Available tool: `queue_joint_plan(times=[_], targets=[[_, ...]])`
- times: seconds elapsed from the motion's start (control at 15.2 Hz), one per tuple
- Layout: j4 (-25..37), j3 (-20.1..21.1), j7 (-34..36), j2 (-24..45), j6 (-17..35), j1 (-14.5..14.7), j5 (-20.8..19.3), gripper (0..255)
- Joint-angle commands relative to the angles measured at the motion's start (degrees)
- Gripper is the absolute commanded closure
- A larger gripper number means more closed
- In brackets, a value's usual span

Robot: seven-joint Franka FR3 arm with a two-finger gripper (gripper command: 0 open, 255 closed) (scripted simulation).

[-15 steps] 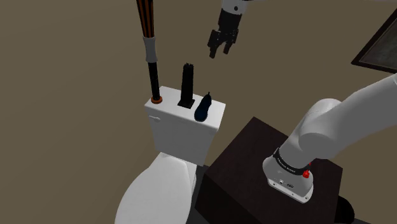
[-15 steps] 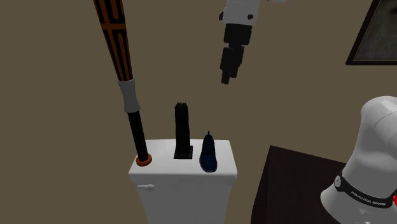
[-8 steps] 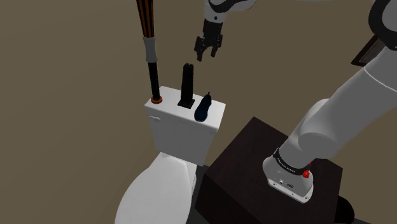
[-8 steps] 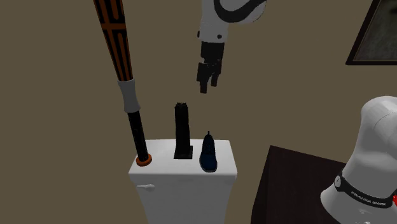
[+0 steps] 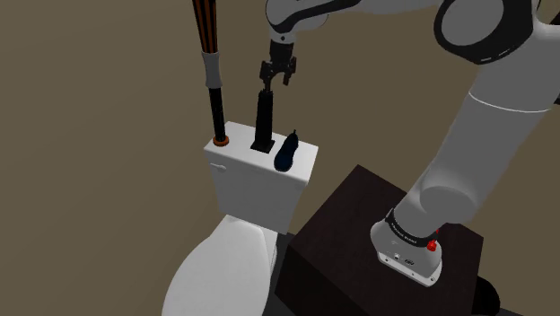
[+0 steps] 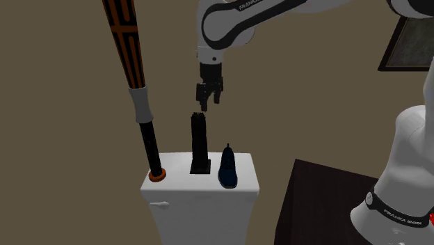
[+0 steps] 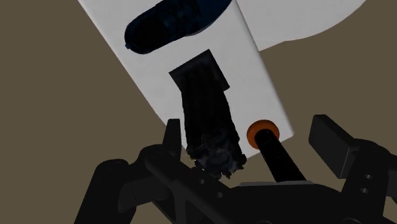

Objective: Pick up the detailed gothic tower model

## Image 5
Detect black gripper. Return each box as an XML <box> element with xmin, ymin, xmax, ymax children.
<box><xmin>258</xmin><ymin>39</ymin><xmax>298</xmax><ymax>92</ymax></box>

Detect black tall square bottle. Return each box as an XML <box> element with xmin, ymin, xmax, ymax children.
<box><xmin>249</xmin><ymin>88</ymin><xmax>276</xmax><ymax>154</ymax></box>

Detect black orange striped stick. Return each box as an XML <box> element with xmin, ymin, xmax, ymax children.
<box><xmin>191</xmin><ymin>0</ymin><xmax>231</xmax><ymax>148</ymax></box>

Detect white toilet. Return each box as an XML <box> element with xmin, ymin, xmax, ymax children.
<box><xmin>161</xmin><ymin>120</ymin><xmax>319</xmax><ymax>316</ymax></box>

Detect dark robot stand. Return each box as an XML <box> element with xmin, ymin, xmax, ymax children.
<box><xmin>273</xmin><ymin>163</ymin><xmax>501</xmax><ymax>316</ymax></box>

